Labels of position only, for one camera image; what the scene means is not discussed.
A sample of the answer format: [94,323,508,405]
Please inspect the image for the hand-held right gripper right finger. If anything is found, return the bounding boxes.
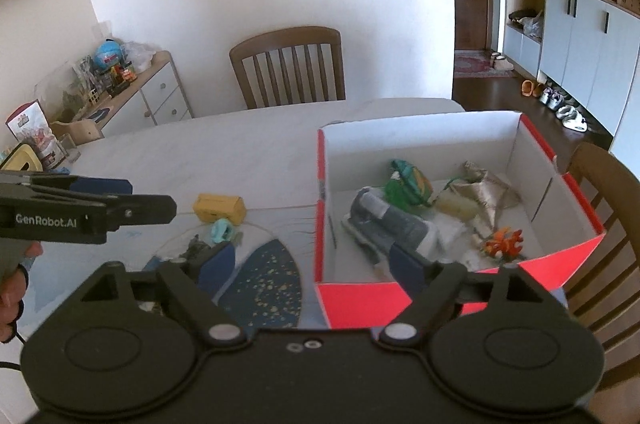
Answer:
[377,241,546,348]

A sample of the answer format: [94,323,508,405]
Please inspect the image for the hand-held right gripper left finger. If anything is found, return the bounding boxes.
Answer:
[80,241,249,347]

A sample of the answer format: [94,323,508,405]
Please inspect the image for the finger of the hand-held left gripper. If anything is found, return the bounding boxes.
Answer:
[0,170,134,199]
[0,184,178,245]

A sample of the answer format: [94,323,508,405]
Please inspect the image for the white plastic bag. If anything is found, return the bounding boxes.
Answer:
[429,214,472,257]

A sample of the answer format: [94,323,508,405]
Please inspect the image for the yellow box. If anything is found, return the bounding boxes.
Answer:
[193,193,247,225]

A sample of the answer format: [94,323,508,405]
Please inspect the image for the red cardboard box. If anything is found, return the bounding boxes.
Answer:
[313,111,607,329]

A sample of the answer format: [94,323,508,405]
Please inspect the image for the green patterned pouch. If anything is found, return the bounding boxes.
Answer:
[388,159,434,207]

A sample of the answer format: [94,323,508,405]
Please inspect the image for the orange plastic toy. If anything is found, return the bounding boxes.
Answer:
[481,226,527,261]

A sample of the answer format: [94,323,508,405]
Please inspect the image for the beige cloth pouch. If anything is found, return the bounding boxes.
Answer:
[446,161,522,231]

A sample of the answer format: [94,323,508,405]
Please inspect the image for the person's left hand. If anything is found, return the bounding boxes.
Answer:
[0,241,45,346]

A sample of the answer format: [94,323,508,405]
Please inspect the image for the small wooden chair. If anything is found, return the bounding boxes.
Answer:
[49,119,105,143]

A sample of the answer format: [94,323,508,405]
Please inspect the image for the red and white packet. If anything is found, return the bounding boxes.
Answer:
[6,100,67,169]

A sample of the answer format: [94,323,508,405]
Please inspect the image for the yellow and black object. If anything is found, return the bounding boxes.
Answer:
[0,144,45,173]

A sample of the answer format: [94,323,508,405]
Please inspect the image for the white sideboard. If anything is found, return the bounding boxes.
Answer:
[50,50,194,139]

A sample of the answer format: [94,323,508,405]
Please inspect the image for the clear plastic bag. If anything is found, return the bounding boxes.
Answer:
[120,41,157,72]

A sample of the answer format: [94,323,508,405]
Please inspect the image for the patterned door rug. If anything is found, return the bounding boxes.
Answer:
[454,52,517,79]

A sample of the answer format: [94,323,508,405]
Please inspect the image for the white sneakers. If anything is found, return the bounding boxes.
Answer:
[556,104,590,133]

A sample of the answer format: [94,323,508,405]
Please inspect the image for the crumpled plastic bag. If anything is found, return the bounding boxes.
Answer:
[520,16,545,39]

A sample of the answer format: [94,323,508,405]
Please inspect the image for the white cupboard unit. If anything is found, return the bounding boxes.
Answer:
[502,0,640,151]

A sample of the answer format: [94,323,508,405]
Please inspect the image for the brown coiled cord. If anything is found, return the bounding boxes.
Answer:
[184,235,213,261]

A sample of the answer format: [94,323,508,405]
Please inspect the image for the black cable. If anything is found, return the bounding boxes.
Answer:
[0,324,28,372]

